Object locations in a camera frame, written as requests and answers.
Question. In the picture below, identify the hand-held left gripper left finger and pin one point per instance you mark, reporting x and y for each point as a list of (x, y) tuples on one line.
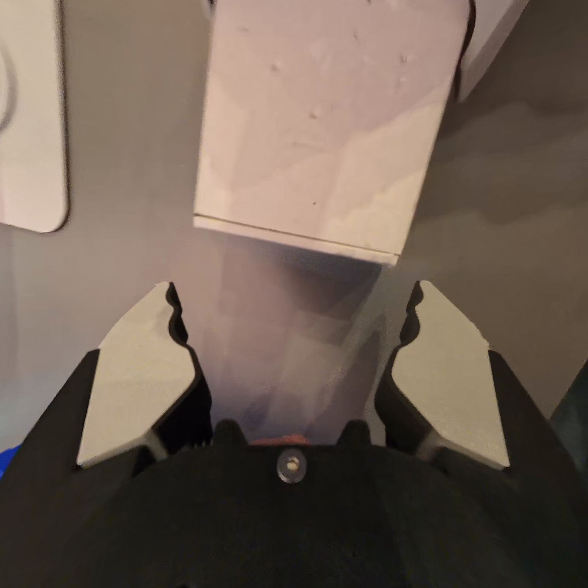
[(138, 381)]

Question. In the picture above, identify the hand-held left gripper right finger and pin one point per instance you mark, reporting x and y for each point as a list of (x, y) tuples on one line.
[(450, 381)]

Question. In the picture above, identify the white cardboard box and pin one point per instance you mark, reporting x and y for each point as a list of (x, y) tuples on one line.
[(321, 138)]

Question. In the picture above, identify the white lamp base plate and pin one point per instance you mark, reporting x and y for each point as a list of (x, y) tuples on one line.
[(32, 138)]

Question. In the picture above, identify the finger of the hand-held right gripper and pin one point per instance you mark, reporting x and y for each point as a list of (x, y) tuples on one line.
[(494, 27)]

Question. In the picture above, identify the blue plastic bin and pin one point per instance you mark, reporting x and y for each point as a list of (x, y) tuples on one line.
[(7, 461)]

